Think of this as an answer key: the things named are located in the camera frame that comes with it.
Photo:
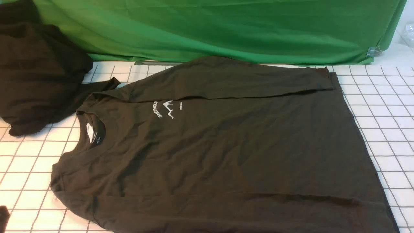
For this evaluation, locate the clear plastic bag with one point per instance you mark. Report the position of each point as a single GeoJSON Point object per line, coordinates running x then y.
{"type": "Point", "coordinates": [408, 34]}

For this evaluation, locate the green backdrop cloth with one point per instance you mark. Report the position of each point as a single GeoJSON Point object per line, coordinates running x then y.
{"type": "Point", "coordinates": [300, 32]}

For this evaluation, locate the dark clothes pile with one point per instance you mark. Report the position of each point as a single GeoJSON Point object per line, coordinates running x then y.
{"type": "Point", "coordinates": [42, 71]}

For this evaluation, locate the gray long-sleeve top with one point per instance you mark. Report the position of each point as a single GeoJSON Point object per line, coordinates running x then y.
{"type": "Point", "coordinates": [218, 145]}

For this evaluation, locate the metal binder clip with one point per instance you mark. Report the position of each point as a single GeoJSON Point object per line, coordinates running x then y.
{"type": "Point", "coordinates": [373, 52]}

